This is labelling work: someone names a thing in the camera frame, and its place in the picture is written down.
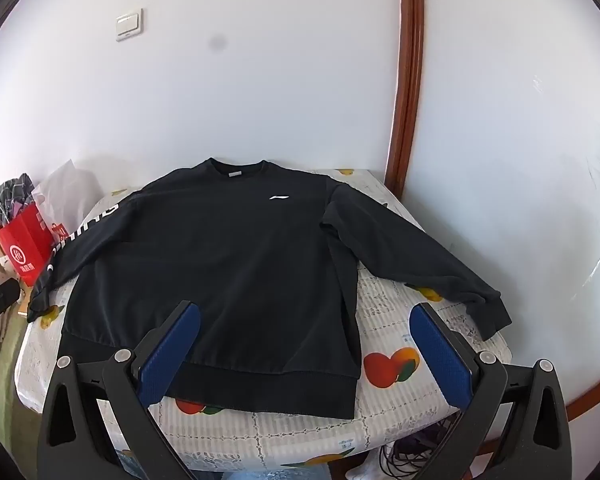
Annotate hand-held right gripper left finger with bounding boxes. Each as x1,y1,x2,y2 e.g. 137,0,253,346
36,300,202,480

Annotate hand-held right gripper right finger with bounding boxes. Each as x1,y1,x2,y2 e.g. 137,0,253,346
409,301,574,480

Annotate black sweatshirt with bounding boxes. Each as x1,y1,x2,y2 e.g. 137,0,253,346
28,157,512,420

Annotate red paper bag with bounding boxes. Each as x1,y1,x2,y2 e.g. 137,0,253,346
0,204,72,287

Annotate green cloth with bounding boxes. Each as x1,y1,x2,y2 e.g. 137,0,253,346
0,305,33,441

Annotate fruit print tablecloth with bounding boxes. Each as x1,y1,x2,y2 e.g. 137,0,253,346
17,167,514,474

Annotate plaid cloth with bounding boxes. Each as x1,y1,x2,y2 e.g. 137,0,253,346
0,172,37,229

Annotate white plastic bag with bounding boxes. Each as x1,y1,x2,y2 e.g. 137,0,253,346
31,159,107,241

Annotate brown wooden baseboard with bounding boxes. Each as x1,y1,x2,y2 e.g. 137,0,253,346
564,372,600,422

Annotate black cables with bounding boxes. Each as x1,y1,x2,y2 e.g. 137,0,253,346
379,417,462,480

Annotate brown wooden door frame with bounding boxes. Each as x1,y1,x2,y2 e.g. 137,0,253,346
384,0,426,197

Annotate white light switch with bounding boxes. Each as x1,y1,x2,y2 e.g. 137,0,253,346
115,7,145,42

